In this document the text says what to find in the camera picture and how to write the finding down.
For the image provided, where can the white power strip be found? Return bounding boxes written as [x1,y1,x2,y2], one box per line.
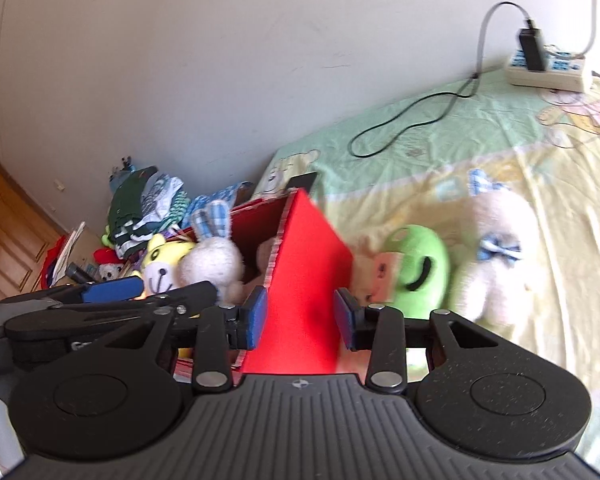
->
[503,42,593,93]

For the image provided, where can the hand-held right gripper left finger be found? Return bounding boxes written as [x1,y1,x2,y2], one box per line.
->
[72,285,268,395]

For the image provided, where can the dark green striped garment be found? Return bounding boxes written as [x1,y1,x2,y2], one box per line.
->
[106,165,159,261]

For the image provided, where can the black phone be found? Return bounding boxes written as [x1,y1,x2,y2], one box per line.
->
[282,171,320,196]

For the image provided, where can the stack of books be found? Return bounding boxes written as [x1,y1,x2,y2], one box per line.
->
[42,221,88,291]

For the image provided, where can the wooden door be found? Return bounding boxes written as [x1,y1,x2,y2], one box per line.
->
[0,160,66,306]

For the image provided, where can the green white zigzag garment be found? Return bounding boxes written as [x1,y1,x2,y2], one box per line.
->
[165,190,192,231]

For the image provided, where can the blue checked towel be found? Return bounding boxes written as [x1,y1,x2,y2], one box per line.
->
[187,181,255,221]

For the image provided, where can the white power cord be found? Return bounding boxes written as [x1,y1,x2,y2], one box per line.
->
[577,0,599,58]

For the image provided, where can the red cardboard box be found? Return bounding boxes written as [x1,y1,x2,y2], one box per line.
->
[170,187,356,381]

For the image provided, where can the white blue striped garment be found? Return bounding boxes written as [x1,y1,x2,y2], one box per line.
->
[140,174,183,223]

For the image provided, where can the red hat white bear toy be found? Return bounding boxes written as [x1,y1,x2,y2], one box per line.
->
[92,247,131,282]

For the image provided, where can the black charger plug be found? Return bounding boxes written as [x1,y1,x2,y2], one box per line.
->
[517,19,548,72]

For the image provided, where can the white grey cloth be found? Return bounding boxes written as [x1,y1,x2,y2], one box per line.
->
[0,390,26,480]

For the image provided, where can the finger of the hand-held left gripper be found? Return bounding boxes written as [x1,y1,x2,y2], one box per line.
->
[0,276,146,307]
[144,281,217,313]

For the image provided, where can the bear print sheet covered desktop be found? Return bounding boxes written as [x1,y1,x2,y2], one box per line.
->
[252,67,600,476]

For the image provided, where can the green plush toy tan face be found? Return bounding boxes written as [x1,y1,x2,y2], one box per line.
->
[352,224,452,322]

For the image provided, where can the white plush rabbit checked ears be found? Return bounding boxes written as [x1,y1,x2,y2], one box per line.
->
[180,200,246,306]
[437,169,548,335]

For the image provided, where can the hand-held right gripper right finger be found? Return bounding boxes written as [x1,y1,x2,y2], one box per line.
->
[333,287,501,395]

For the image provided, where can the yellow tiger plush toy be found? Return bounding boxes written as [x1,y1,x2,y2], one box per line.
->
[139,232,198,297]

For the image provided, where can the black charger cable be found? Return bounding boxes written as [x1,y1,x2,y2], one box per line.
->
[347,1,536,158]

